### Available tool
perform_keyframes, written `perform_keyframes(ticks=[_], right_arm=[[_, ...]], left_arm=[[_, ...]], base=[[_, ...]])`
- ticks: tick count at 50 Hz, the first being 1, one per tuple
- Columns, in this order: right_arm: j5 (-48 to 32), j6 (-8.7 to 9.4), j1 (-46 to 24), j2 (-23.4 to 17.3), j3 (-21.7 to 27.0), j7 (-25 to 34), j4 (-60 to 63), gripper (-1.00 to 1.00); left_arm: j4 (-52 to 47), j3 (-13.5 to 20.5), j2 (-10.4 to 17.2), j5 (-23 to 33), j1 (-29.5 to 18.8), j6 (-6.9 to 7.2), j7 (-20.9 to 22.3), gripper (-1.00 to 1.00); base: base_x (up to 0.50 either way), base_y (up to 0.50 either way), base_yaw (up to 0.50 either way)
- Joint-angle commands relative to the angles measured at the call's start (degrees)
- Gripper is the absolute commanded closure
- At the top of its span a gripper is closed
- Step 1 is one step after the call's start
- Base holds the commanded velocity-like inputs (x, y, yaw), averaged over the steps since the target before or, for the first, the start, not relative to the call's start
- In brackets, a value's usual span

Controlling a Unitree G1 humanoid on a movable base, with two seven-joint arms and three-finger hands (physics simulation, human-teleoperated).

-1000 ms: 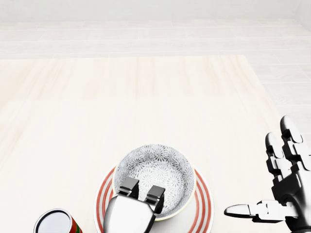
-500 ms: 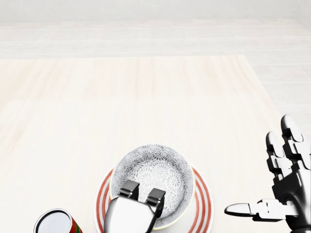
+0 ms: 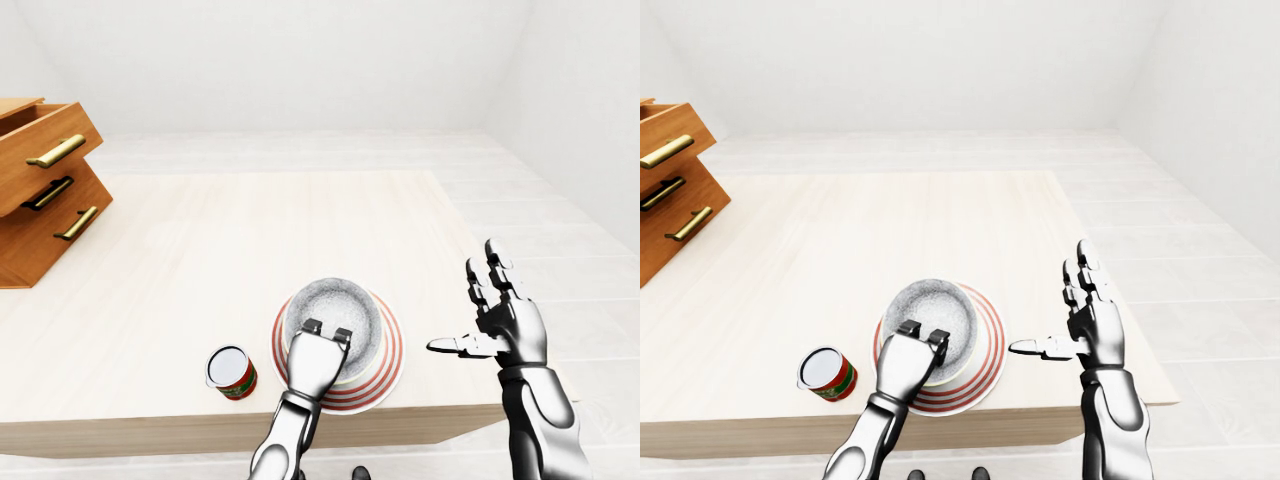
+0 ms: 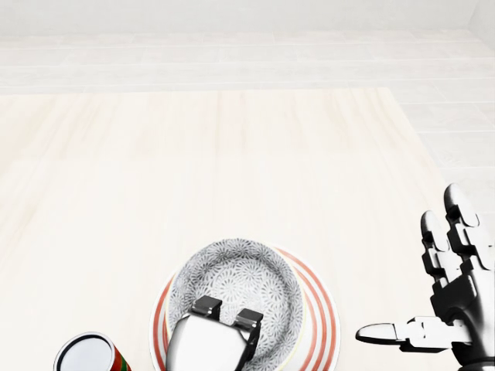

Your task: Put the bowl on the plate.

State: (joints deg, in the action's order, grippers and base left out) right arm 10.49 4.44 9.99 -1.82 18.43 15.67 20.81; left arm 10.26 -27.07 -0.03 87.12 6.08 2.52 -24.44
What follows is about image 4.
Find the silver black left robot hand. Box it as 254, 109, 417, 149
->
165, 295, 265, 371

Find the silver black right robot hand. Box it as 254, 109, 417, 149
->
355, 182, 495, 371

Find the grey floral patterned bowl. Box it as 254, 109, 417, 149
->
165, 237, 308, 371

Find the white plate with red rings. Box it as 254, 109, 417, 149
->
149, 245, 342, 371

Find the red green tin can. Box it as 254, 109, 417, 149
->
53, 331, 132, 371

